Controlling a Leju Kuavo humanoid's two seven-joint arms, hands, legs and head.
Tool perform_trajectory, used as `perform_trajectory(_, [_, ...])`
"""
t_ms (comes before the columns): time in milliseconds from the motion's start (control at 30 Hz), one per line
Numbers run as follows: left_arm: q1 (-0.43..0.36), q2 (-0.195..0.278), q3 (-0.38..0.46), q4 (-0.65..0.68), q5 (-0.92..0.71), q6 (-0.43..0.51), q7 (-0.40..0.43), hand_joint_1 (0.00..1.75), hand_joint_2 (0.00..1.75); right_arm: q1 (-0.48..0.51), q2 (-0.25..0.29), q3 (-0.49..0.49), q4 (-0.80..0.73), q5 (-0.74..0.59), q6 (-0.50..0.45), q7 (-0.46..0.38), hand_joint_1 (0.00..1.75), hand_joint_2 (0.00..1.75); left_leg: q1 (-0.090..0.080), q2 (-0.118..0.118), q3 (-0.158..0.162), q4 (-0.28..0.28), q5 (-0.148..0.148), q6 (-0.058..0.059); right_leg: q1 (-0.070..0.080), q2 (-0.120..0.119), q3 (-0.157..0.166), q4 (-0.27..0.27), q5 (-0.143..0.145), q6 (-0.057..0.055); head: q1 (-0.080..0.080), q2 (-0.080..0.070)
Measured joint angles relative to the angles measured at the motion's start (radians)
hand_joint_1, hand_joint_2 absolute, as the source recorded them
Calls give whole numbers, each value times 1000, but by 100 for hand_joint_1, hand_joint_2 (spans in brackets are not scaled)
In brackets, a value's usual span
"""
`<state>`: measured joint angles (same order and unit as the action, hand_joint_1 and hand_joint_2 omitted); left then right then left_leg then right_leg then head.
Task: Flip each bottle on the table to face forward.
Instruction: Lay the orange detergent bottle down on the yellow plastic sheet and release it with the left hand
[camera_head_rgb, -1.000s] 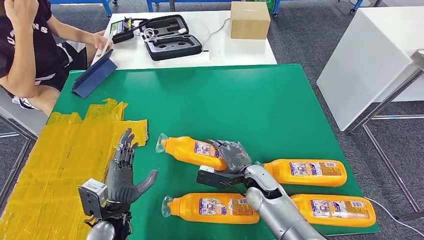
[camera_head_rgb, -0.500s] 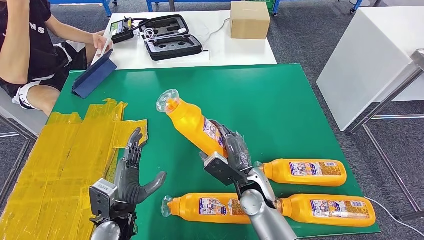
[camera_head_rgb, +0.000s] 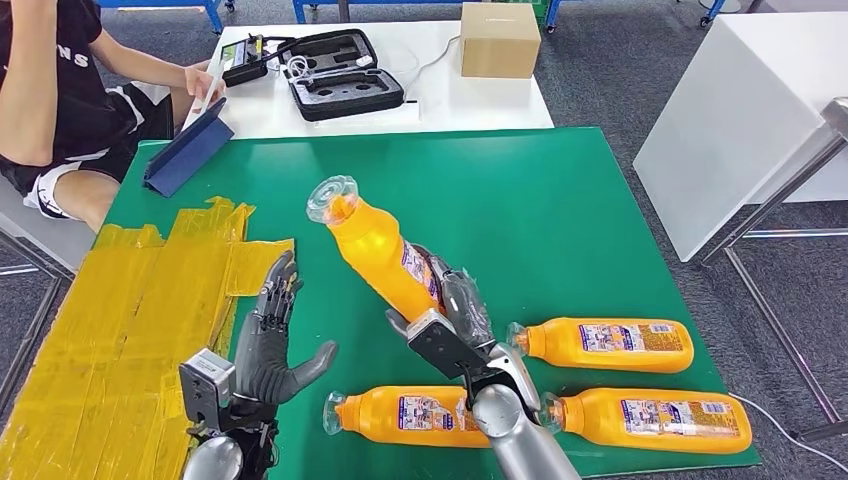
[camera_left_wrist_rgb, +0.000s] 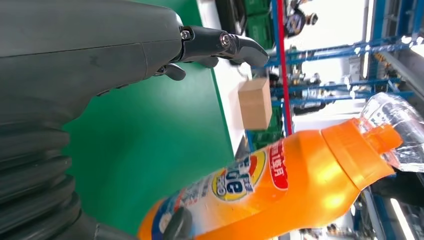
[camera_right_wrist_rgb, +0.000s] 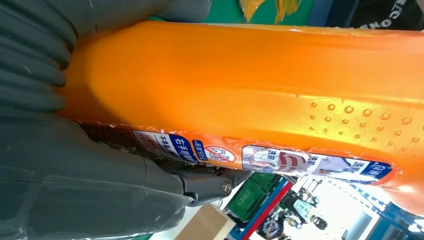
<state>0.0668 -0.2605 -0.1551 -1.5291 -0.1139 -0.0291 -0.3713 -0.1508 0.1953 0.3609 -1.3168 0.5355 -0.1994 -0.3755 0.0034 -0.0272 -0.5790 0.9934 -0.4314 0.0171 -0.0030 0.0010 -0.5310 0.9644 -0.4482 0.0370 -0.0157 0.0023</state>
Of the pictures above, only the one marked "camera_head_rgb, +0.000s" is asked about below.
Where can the white desk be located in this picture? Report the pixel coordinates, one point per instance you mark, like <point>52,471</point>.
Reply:
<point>464,106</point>

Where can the black handheld device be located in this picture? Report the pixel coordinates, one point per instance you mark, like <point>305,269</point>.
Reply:
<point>242,66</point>

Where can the black foam-lined case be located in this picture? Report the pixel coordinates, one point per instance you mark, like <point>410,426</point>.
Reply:
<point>344,93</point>

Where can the green table mat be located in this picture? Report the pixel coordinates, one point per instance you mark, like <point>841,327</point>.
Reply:
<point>596,199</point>

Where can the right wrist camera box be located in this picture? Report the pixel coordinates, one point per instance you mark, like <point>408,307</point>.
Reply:
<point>437,351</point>

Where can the blue folio case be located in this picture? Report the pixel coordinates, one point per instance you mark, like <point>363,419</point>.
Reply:
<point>189,149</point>

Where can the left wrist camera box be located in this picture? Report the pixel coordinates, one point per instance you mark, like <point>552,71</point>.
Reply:
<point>205,384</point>

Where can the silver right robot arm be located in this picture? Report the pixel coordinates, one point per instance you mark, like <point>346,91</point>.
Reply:
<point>517,437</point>

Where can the handheld tablet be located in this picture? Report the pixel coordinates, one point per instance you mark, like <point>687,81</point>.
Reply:
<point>202,96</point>

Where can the person's left forearm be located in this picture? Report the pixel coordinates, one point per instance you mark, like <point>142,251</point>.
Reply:
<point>146,64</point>

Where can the person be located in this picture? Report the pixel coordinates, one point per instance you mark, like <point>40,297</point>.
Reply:
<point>73,99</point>

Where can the cardboard box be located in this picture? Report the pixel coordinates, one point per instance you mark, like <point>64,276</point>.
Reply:
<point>497,46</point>

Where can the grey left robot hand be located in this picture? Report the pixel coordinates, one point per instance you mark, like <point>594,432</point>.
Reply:
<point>262,371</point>

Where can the person's right forearm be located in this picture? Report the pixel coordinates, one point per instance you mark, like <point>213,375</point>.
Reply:
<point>30,86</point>

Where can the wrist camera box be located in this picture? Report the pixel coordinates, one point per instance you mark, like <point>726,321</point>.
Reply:
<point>205,384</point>
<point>437,351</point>

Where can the steel table frame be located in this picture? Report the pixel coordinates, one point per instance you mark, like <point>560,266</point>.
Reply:
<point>775,197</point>

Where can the large white table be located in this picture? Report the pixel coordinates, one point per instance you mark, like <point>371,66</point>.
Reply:
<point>729,119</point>

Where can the person's left hand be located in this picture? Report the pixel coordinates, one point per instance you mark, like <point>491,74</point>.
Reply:
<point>202,81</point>

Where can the yellow tape sheet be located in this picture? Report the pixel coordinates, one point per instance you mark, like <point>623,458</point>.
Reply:
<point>66,397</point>

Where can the blue metal frame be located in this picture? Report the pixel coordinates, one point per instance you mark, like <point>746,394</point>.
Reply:
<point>213,16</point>
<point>553,13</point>

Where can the orange Tide detergent bottle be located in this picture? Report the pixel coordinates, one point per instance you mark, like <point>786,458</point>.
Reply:
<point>371,252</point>
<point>656,361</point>
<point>371,417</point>
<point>689,442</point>

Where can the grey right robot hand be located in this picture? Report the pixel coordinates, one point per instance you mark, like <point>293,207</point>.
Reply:
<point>467,305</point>

